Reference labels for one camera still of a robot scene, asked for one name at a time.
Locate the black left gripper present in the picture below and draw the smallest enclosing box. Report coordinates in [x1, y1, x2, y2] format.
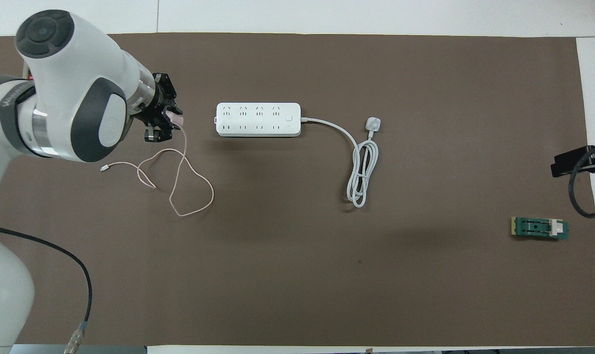
[139, 73, 181, 144]

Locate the pink charging cable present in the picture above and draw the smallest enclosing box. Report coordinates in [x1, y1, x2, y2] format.
[100, 116, 215, 217]

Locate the white power strip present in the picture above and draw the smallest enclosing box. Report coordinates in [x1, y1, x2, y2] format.
[215, 102, 302, 138]

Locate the brown paper table mat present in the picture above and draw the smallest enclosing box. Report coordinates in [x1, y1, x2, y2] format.
[0, 32, 595, 346]

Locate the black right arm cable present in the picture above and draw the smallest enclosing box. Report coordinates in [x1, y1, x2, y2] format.
[567, 143, 595, 218]

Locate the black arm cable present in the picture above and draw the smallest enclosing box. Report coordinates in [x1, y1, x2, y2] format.
[0, 222, 92, 354]
[567, 143, 595, 218]

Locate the green knife switch yellow base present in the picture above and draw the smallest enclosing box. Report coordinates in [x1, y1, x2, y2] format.
[511, 216, 569, 241]

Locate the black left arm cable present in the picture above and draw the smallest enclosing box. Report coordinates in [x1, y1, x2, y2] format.
[0, 222, 92, 354]

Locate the white power cord with plug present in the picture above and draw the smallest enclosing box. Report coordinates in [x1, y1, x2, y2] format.
[300, 116, 381, 208]

